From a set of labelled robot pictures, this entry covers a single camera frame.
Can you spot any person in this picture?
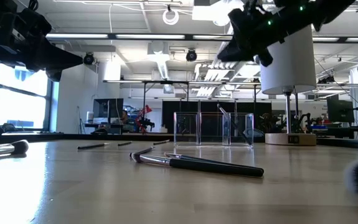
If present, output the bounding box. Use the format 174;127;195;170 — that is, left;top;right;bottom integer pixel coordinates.
120;109;130;126

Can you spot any white shade table lamp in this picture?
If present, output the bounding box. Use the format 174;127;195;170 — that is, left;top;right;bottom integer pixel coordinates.
260;24;318;146

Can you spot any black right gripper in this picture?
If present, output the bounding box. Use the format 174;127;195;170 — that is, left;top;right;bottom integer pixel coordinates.
217;0;294;62

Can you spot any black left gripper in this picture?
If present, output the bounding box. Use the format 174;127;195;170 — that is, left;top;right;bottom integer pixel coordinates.
0;0;83;72

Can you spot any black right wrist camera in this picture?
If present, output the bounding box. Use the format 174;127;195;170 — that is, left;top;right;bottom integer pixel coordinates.
255;48;274;68

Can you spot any long ceiling light strip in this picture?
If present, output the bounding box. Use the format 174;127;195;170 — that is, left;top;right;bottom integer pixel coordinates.
312;36;358;44
45;33;233;40

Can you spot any black aluminium table frame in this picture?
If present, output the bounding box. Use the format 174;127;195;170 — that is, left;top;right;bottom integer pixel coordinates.
0;132;358;152

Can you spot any black partition curtain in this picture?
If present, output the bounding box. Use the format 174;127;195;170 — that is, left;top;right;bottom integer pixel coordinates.
161;100;273;134

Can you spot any white ceiling air duct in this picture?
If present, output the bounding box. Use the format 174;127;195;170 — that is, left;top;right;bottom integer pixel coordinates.
147;41;171;80

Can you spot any thick black handle makeup brush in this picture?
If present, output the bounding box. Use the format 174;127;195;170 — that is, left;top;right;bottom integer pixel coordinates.
130;151;265;179

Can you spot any medium black makeup brush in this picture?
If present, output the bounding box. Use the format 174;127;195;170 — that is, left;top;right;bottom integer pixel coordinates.
164;151;254;169

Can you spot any white cable coil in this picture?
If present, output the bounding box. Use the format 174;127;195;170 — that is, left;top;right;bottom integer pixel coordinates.
162;8;180;26

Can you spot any large bright window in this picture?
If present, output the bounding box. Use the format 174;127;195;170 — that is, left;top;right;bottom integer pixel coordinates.
0;60;54;131

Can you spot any clear acrylic organizer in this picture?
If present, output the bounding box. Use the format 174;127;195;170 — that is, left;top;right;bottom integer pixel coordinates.
173;111;255;147

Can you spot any dark office desk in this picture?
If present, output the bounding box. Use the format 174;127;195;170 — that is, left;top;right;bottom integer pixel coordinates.
84;122;136;135
311;126;358;140

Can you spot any dark computer monitor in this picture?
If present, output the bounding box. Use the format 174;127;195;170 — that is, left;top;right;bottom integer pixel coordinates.
326;98;356;124
92;98;125;124

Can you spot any black overhead rig frame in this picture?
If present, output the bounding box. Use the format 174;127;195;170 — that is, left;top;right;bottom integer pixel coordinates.
103;79;262;135

